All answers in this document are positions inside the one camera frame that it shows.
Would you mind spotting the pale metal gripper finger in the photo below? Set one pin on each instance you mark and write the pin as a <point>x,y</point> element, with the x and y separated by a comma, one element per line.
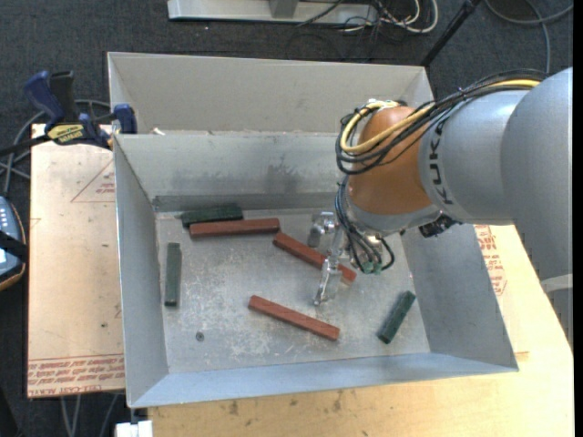
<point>322,285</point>
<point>335,285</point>

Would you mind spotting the red-brown flat block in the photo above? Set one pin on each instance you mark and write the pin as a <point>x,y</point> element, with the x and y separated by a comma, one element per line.
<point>234,228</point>
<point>293,318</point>
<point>296,249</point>

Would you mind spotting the grey metal bin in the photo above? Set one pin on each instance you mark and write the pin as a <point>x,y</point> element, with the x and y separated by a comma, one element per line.
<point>255,285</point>

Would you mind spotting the dark green flat block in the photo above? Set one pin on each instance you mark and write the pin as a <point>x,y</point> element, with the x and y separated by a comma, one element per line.
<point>211,214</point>
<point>173,273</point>
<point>396,318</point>

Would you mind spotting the brown cardboard board red print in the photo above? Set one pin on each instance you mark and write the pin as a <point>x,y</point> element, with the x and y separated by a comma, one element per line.
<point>73,267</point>

